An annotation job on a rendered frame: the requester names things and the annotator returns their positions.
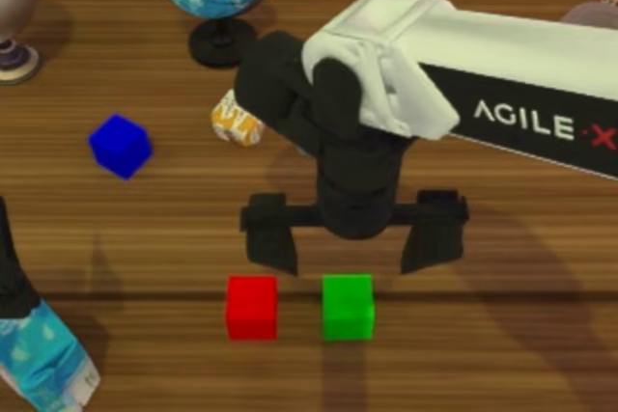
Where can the blue cube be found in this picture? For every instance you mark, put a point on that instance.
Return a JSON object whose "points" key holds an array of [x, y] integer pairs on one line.
{"points": [[120, 145]]}

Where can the orange patterned can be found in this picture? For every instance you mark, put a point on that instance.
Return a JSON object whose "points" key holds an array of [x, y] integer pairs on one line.
{"points": [[236, 125]]}

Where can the grey and red object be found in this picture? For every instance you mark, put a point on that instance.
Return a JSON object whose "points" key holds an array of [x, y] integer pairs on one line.
{"points": [[596, 9]]}

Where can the globe on black stand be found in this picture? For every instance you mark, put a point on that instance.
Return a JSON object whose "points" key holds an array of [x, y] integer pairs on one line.
{"points": [[215, 2]]}

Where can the red cube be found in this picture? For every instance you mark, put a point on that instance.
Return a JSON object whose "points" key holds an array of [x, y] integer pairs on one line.
{"points": [[251, 307]]}

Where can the green cube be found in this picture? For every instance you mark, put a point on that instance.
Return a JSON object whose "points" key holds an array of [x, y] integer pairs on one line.
{"points": [[347, 307]]}

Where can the blue and white bag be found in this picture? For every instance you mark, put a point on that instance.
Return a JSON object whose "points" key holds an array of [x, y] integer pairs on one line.
{"points": [[41, 359]]}

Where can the black object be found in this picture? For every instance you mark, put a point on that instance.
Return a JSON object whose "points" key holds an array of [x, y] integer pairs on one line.
{"points": [[12, 267]]}

